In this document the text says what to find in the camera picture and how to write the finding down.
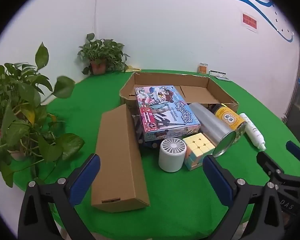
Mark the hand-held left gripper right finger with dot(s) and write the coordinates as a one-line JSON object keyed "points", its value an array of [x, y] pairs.
{"points": [[217, 177]]}

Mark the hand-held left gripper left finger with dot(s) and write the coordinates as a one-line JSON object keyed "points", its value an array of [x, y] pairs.
{"points": [[86, 177]]}

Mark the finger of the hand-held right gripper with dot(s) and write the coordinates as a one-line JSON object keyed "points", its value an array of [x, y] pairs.
{"points": [[296, 151], [266, 161]]}

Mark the white plastic bottle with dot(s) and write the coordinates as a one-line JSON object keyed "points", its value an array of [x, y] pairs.
{"points": [[252, 131]]}

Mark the pastel puzzle cube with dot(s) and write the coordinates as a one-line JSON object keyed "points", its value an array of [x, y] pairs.
{"points": [[197, 147]]}

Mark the white cylindrical mini fan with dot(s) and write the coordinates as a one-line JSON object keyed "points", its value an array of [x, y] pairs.
{"points": [[170, 157]]}

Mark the silver metal can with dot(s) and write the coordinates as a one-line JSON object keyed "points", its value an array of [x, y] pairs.
{"points": [[210, 125]]}

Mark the yellow label glass jar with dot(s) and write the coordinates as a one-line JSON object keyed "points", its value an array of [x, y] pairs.
{"points": [[227, 118]]}

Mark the colourful board game box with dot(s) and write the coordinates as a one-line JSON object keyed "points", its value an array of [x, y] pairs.
{"points": [[162, 112]]}

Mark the cardboard tray box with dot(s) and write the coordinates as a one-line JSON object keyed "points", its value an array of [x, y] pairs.
{"points": [[197, 92]]}

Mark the long brown cardboard box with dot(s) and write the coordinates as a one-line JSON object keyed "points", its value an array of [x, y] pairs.
{"points": [[117, 155]]}

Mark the large potted green plant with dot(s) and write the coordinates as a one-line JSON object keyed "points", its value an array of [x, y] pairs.
{"points": [[22, 92]]}

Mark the yellow fallen leaf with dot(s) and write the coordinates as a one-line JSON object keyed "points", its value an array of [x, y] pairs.
{"points": [[133, 68]]}

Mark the small potted green plant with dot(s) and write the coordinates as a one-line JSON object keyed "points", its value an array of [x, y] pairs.
{"points": [[102, 50]]}

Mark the red wall notice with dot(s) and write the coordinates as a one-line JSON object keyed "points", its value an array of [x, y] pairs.
{"points": [[249, 21]]}

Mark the blue wall decal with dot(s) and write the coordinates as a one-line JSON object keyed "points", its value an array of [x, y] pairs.
{"points": [[265, 2]]}

